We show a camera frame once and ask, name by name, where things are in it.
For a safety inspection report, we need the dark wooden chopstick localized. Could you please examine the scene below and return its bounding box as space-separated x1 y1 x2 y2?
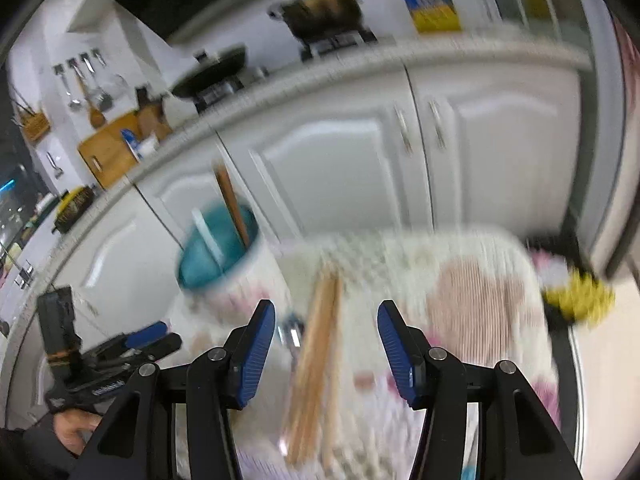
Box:
214 162 252 250

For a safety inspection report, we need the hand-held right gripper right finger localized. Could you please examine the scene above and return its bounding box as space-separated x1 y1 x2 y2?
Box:
377 300 583 480

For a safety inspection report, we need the wooden utensil holder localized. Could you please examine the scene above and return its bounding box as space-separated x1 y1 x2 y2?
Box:
11 89 52 144

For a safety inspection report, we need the dark appliance with blue light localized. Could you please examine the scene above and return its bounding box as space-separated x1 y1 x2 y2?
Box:
0 161 43 243

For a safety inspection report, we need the white plastic spoon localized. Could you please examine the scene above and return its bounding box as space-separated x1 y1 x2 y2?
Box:
191 209 227 272

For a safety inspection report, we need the dark cooking pot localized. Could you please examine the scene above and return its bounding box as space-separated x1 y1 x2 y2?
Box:
267 0 367 41

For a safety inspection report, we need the large wooden cutting board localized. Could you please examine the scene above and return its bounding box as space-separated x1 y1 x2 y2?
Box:
76 110 145 192

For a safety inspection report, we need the hanging wooden spatula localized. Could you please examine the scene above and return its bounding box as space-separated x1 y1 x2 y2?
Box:
70 59 107 129

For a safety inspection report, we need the small wooden cutting board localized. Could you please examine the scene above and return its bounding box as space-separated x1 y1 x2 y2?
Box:
135 100 174 142

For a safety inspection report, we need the hanging metal ladle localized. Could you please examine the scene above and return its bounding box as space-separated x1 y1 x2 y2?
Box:
52 64 83 112

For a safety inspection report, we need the person's left hand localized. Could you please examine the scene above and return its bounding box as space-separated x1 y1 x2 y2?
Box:
52 407 104 457

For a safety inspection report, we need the metal cabinet handle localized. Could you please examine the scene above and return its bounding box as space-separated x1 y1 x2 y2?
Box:
426 99 449 150
394 104 417 154

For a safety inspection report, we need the blue and white packet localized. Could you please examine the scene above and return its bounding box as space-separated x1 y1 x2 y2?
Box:
121 129 160 162

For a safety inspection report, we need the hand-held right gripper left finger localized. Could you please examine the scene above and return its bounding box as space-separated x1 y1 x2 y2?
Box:
75 300 277 480

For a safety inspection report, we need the metal spoon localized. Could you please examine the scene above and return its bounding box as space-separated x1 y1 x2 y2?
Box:
279 314 307 357

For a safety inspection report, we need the yellow and black crocheted cloth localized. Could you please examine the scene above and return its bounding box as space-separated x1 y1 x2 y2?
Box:
525 234 617 332

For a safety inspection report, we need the person's left forearm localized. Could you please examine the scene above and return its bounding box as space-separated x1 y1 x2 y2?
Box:
0 425 76 480

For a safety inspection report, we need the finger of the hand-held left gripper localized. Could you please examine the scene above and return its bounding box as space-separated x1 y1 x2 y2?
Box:
107 332 183 366
94 322 169 357

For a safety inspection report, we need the light wooden chopstick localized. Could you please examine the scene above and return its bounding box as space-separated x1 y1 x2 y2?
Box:
320 275 347 467
281 264 333 465

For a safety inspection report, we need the hanging metal peeler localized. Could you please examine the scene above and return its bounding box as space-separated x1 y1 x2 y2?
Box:
44 151 67 181

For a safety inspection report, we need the floral printed cloth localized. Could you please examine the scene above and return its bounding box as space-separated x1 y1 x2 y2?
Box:
170 230 562 480

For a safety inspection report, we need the hanging metal skimmer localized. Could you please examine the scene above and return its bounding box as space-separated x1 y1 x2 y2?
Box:
81 50 115 112

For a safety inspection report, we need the floral cup with teal inside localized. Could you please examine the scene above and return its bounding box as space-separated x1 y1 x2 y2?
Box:
172 202 296 333

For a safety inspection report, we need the black wok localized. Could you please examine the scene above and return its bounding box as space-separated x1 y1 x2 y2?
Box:
170 46 249 101

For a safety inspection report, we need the black gas stove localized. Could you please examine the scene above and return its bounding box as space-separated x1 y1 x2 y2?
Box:
191 29 378 112

